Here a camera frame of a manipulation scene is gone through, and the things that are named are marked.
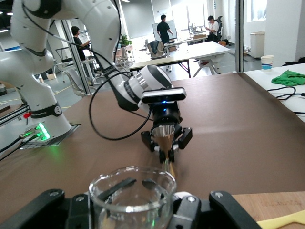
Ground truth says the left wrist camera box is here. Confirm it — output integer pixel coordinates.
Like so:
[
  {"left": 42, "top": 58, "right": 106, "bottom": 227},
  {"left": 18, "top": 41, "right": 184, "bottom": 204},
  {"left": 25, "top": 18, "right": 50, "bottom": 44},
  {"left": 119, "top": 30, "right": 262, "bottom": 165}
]
[{"left": 140, "top": 87, "right": 187, "bottom": 104}]

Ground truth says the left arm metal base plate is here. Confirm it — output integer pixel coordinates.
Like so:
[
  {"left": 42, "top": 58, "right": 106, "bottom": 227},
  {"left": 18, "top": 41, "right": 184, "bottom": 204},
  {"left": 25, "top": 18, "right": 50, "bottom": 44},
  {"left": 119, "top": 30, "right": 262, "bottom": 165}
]
[{"left": 19, "top": 123, "right": 81, "bottom": 150}]

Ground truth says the paper cup blue band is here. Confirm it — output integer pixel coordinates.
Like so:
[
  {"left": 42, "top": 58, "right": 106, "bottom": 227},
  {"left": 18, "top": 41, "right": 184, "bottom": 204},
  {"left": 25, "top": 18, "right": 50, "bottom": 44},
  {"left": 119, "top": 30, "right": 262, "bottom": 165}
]
[{"left": 260, "top": 55, "right": 275, "bottom": 72}]

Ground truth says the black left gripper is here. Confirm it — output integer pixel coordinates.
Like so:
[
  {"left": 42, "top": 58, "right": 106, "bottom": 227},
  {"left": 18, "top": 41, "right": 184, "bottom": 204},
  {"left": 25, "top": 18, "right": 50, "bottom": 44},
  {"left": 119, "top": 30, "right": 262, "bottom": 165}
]
[{"left": 140, "top": 102, "right": 193, "bottom": 163}]

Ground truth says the small glass measuring cup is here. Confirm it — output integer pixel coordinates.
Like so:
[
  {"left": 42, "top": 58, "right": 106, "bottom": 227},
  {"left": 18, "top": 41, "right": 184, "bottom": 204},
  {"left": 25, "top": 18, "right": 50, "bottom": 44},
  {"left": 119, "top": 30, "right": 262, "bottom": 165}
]
[{"left": 88, "top": 166, "right": 177, "bottom": 229}]

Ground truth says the black office chair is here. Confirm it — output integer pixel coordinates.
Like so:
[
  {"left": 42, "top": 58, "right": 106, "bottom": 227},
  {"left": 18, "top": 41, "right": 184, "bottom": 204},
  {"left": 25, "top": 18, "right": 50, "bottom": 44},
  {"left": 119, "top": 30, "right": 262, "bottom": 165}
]
[{"left": 215, "top": 15, "right": 224, "bottom": 42}]

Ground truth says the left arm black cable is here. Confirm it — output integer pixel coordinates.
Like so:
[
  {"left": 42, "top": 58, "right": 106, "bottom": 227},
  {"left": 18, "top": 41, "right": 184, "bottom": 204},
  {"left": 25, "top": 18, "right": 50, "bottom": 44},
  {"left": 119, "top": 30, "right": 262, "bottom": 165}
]
[{"left": 21, "top": 0, "right": 154, "bottom": 141}]

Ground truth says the person in black clothes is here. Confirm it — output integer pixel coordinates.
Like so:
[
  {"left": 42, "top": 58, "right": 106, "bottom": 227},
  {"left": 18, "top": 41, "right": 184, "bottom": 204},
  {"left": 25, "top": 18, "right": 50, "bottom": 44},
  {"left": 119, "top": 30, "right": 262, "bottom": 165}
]
[
  {"left": 71, "top": 26, "right": 92, "bottom": 62},
  {"left": 152, "top": 14, "right": 178, "bottom": 45}
]

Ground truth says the potted plant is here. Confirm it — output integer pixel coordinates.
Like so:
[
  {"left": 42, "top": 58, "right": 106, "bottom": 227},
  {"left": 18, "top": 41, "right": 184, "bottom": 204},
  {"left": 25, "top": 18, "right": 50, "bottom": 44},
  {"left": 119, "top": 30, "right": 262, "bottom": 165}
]
[{"left": 120, "top": 34, "right": 132, "bottom": 48}]

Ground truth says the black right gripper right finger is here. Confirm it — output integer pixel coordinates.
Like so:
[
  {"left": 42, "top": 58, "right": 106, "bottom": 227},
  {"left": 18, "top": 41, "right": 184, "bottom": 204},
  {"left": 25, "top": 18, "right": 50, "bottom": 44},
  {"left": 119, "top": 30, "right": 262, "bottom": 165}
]
[{"left": 142, "top": 179, "right": 263, "bottom": 229}]

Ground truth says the white bin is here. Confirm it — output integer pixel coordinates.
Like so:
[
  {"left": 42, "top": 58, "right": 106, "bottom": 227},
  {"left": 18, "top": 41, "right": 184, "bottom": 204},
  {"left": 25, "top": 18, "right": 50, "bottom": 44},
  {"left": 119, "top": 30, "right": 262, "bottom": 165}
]
[{"left": 250, "top": 31, "right": 265, "bottom": 59}]

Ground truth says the black base power cable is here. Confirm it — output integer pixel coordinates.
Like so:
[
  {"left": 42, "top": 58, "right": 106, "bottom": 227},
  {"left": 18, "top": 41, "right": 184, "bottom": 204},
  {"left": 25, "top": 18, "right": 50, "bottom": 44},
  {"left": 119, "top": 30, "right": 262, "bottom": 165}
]
[{"left": 0, "top": 130, "right": 40, "bottom": 163}]

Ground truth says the office chair with jacket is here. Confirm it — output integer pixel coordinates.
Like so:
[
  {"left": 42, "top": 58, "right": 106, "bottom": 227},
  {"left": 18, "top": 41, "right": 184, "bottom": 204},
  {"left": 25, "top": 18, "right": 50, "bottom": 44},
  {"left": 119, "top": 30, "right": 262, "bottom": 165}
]
[{"left": 147, "top": 40, "right": 167, "bottom": 60}]

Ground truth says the grey partition post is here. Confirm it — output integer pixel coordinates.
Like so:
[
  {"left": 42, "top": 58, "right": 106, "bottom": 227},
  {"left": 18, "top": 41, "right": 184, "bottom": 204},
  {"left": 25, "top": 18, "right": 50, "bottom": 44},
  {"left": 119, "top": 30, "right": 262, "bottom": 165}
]
[{"left": 234, "top": 0, "right": 245, "bottom": 73}]

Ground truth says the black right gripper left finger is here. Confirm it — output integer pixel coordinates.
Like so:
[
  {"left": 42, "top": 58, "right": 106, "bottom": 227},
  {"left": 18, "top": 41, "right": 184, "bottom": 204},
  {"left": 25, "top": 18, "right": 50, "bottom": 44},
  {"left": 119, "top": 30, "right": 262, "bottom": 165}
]
[{"left": 0, "top": 177, "right": 138, "bottom": 229}]

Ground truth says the steel double jigger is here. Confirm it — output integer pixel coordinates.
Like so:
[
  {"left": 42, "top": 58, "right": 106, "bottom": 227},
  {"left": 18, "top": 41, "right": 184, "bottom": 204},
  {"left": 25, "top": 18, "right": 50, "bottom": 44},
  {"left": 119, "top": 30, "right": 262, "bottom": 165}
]
[{"left": 151, "top": 124, "right": 179, "bottom": 179}]

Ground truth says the brown table cover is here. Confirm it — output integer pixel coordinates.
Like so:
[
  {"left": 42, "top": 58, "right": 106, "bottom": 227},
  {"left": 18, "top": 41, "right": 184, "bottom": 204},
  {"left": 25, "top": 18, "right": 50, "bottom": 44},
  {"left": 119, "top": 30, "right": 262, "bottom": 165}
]
[{"left": 0, "top": 71, "right": 305, "bottom": 208}]

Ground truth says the whiteboard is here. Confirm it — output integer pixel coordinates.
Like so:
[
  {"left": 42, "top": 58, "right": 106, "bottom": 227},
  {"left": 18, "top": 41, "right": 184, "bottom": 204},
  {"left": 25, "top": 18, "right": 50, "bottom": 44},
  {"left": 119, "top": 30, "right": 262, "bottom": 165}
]
[{"left": 152, "top": 20, "right": 178, "bottom": 40}]

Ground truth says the white office desk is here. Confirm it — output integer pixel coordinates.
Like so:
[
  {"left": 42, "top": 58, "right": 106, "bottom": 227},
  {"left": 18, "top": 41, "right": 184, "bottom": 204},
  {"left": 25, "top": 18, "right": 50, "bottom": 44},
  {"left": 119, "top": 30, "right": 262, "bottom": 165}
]
[{"left": 128, "top": 41, "right": 232, "bottom": 77}]

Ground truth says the wooden cutting board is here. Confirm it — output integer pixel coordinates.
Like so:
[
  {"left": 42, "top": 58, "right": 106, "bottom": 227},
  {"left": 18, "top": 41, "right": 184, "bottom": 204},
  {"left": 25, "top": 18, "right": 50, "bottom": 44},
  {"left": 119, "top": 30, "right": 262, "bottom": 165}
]
[{"left": 232, "top": 192, "right": 305, "bottom": 229}]

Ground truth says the person in white shirt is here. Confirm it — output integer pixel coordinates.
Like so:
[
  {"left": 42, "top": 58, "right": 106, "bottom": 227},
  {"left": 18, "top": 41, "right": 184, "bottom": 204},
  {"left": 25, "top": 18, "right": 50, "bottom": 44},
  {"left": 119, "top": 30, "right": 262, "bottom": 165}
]
[{"left": 206, "top": 15, "right": 221, "bottom": 42}]

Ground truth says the yellow plastic knife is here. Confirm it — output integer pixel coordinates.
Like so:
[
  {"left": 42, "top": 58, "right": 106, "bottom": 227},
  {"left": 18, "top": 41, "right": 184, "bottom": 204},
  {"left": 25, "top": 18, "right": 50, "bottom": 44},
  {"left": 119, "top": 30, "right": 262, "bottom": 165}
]
[{"left": 257, "top": 211, "right": 305, "bottom": 229}]

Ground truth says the green cloth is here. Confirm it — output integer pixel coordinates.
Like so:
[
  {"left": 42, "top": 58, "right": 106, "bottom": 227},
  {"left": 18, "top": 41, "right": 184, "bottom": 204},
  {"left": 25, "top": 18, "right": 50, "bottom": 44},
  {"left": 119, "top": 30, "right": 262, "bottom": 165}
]
[{"left": 271, "top": 69, "right": 305, "bottom": 86}]

